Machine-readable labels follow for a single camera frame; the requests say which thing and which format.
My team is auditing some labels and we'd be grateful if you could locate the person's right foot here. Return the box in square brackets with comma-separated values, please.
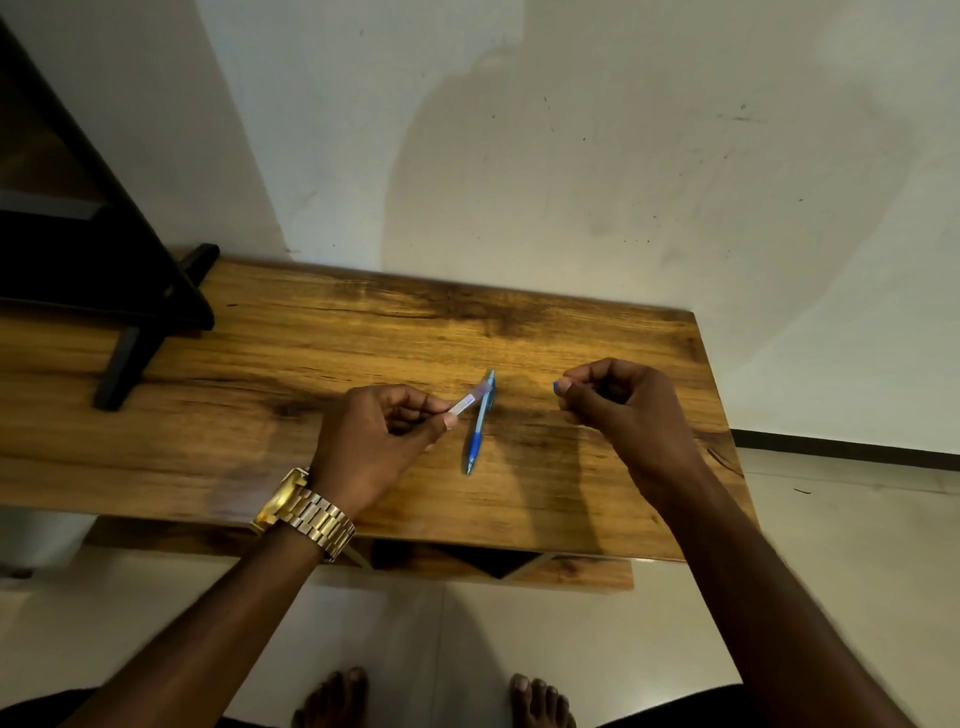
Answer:
[509, 672, 578, 728]

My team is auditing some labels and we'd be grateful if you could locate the person's right forearm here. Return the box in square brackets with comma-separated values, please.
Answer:
[628, 457, 918, 728]

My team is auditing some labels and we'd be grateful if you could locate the gold metal wristwatch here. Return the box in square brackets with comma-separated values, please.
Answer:
[249, 466, 358, 564]

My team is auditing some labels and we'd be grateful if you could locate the wooden lower table shelf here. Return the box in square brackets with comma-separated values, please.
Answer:
[84, 516, 636, 594]

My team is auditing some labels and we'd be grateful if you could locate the person's left hand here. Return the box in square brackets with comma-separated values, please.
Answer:
[308, 384, 459, 519]

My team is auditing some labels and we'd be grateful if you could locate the black stand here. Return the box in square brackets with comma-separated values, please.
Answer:
[0, 21, 221, 413]

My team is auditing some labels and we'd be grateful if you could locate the black baseboard strip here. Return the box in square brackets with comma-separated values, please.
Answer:
[730, 428, 960, 474]

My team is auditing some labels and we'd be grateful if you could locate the person's left forearm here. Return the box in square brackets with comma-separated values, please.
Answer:
[63, 520, 333, 728]

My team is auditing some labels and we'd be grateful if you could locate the person's right hand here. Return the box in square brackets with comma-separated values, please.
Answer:
[552, 357, 711, 501]

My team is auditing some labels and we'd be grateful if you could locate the person's left foot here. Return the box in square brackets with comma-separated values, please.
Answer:
[291, 666, 371, 728]

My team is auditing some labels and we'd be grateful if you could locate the blue ballpoint pen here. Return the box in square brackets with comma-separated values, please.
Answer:
[462, 369, 498, 477]

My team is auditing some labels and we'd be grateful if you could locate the person's foot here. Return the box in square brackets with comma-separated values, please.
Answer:
[509, 672, 578, 728]
[291, 666, 371, 728]

